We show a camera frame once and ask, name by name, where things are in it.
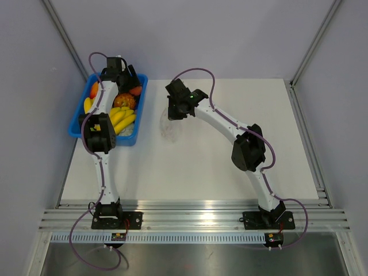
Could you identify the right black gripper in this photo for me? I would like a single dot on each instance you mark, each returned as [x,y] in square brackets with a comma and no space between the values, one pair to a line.
[172,115]

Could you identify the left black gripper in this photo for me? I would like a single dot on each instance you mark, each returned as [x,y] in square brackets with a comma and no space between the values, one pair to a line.
[133,81]

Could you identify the orange peach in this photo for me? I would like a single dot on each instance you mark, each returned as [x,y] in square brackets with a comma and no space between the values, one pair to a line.
[136,91]

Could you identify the clear zip top bag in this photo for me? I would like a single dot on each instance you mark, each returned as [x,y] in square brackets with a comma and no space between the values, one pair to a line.
[170,130]

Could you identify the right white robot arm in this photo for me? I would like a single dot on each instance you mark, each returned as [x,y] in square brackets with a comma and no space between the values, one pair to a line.
[248,153]

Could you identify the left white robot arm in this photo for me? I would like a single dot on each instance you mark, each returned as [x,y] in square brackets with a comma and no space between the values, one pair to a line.
[109,111]

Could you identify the spiky orange fruit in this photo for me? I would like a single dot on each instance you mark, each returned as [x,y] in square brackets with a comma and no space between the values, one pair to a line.
[124,100]

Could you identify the right yellow banana bunch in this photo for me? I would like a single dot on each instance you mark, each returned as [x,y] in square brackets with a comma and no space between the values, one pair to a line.
[121,118]

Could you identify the yellow banana bunch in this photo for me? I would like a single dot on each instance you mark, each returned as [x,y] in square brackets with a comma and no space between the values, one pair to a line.
[88,103]
[121,118]

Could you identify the orange mango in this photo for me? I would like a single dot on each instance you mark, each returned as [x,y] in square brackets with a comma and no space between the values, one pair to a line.
[94,90]

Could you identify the left yellow banana bunch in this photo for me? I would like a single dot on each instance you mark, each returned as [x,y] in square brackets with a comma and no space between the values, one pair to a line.
[88,103]

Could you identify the blue plastic bin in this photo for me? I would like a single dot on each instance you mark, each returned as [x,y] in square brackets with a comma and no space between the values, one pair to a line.
[126,141]

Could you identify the left small circuit board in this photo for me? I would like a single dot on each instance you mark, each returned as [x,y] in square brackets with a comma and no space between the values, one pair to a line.
[118,237]

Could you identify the small circuit board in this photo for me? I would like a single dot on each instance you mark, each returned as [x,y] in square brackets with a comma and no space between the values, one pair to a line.
[118,237]
[274,240]

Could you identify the right small circuit board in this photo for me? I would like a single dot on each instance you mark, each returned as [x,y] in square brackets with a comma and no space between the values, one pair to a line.
[274,240]

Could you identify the aluminium rail frame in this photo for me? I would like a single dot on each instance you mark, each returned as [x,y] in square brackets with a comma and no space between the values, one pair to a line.
[192,222]

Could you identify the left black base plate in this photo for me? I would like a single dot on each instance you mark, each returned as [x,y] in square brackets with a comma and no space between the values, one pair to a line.
[130,220]

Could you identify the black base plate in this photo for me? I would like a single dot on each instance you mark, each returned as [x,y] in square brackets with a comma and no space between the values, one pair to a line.
[253,220]
[130,220]

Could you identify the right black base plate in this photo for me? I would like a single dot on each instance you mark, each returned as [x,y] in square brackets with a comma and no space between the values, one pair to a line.
[253,220]

